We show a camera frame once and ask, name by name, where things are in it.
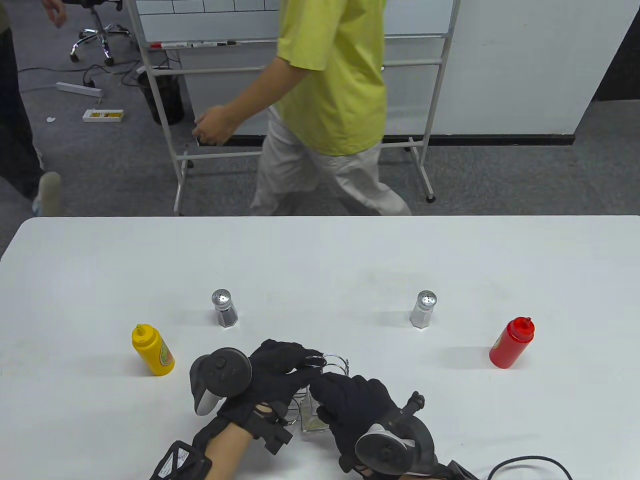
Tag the person's right hand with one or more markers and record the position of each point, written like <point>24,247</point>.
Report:
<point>357,405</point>

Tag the person's left hand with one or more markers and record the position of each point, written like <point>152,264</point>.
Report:
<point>272,362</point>

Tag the person's left fingers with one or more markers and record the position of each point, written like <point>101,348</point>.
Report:
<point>292,356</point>

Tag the person's right fingers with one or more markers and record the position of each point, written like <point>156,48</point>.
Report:
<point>327,395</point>

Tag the person's left forearm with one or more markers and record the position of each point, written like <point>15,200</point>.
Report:
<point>227,455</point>

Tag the black controller on left hand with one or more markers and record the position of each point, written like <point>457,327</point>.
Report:
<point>222,372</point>

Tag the black controller on hand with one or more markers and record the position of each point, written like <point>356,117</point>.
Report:
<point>395,445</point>
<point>222,372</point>

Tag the glass pepper shaker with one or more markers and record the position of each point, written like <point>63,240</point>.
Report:
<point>225,310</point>

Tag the black controller on right hand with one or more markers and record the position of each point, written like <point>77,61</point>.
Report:
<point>395,445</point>

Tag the glass salt shaker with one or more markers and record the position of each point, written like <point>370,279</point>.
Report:
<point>422,312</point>

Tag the yellow mustard squeeze bottle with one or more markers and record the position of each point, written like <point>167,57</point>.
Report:
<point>152,352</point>

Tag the red ketchup squeeze bottle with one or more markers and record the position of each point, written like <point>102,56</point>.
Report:
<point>511,345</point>

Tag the black trash bin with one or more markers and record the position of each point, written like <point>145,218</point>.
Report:
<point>167,97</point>

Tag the white box with yellow contents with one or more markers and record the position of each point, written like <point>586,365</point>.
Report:
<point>103,115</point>

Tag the black whiteboard marker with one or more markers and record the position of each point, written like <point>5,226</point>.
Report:
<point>207,44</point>

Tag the red whiteboard marker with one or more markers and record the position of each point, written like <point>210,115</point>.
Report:
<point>167,45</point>

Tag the white power strip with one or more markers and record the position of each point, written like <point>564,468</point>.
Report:
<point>80,89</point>

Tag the whiteboard on metal stand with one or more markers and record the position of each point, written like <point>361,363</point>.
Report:
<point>165,20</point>

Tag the office chair with chrome base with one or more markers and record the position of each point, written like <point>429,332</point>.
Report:
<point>100,32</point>

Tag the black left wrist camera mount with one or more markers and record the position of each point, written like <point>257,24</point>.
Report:
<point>180,462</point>

